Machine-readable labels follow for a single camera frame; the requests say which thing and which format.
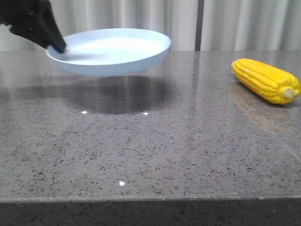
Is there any light blue round plate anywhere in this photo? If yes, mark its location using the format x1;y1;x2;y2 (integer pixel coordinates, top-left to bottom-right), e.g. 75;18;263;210
46;28;172;77

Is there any white pleated curtain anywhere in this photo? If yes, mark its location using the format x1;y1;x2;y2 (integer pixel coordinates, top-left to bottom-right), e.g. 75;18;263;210
0;0;198;52
200;0;301;51

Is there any white pleated curtain right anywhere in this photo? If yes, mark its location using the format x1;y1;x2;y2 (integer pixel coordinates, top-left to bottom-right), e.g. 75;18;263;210
200;0;301;51

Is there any yellow corn cob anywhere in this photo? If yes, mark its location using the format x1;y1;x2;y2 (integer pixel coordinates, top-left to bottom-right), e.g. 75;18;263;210
231;58;301;105

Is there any white pleated curtain left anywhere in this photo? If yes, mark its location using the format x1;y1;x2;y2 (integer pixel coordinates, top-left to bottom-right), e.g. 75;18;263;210
0;0;198;52

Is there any black gripper plate side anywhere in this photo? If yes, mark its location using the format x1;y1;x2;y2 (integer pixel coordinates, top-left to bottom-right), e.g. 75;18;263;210
0;0;66;53

